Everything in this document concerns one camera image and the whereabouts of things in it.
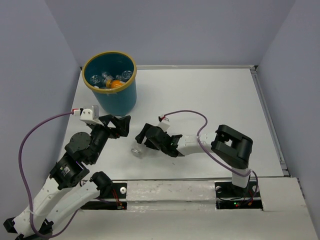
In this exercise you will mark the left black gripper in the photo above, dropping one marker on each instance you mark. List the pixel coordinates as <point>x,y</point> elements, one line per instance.
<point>123,124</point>

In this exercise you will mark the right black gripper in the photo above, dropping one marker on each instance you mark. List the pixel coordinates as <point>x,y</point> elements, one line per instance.
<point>141,136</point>

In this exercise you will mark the orange juice bottle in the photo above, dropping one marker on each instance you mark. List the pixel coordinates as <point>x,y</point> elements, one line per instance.
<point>114,83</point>

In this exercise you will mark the black label plastic bottle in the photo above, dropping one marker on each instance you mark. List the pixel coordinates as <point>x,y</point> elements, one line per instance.
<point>106,77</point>

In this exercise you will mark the green label plastic bottle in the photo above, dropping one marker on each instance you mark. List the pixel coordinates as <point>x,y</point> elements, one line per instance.
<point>95,80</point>

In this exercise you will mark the clear crushed plastic bottle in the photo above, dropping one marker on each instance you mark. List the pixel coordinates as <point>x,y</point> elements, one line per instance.
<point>120,78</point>

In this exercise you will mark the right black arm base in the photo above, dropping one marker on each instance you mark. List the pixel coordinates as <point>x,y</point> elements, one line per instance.
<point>231,197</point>

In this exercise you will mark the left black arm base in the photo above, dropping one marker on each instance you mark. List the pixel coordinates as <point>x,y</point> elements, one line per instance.
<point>115,200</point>

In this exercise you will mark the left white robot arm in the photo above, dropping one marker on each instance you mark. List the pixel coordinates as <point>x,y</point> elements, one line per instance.
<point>52,205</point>

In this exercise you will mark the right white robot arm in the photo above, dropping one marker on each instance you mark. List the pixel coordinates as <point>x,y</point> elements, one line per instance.
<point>231,146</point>

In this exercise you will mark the teal bin with yellow rim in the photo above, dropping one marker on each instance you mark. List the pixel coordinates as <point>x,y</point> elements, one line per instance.
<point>116,101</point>

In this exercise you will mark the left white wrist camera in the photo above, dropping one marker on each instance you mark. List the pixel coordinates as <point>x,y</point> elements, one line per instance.
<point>87,114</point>

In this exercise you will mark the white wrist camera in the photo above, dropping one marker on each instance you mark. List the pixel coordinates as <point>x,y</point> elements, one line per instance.
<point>87,114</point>
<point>164,123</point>

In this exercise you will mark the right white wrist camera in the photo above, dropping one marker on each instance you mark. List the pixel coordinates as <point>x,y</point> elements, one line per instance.
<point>164,123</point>

